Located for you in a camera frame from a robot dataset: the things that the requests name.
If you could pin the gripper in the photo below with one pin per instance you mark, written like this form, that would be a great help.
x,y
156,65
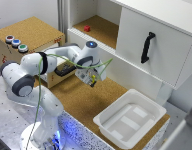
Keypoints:
x,y
83,74

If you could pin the yellow block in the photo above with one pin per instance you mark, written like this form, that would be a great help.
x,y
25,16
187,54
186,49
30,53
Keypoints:
x,y
93,79

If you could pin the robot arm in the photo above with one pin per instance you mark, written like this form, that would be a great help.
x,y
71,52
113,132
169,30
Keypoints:
x,y
46,103

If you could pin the pink block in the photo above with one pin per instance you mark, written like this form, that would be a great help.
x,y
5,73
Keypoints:
x,y
87,28

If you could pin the wooden drawer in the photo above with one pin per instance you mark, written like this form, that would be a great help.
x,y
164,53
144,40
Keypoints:
x,y
59,81

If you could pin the white cabinet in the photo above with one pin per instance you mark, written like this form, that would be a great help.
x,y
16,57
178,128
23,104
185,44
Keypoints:
x,y
106,63

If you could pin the white plastic box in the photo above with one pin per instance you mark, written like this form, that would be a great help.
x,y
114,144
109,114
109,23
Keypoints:
x,y
129,120

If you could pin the green button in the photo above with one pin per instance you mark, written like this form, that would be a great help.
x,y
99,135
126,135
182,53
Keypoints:
x,y
22,47

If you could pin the wooden drawer box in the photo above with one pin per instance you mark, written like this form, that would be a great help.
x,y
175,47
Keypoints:
x,y
32,31

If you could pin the blue button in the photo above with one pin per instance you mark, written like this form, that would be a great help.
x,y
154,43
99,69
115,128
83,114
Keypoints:
x,y
16,42

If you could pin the red button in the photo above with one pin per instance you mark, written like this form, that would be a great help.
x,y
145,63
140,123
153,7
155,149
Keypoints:
x,y
9,38

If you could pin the white sliding door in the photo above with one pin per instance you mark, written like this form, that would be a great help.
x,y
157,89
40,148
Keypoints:
x,y
169,56

